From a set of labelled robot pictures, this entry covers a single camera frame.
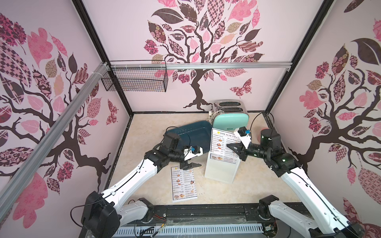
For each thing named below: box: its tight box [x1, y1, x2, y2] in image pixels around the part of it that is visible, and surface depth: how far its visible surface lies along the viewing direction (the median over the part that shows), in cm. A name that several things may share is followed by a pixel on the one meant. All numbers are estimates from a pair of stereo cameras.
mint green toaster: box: [210, 99, 250, 133], surface depth 101 cm
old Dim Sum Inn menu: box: [170, 166, 198, 203], surface depth 85 cm
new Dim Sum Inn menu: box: [210, 127, 242, 165], surface depth 72 cm
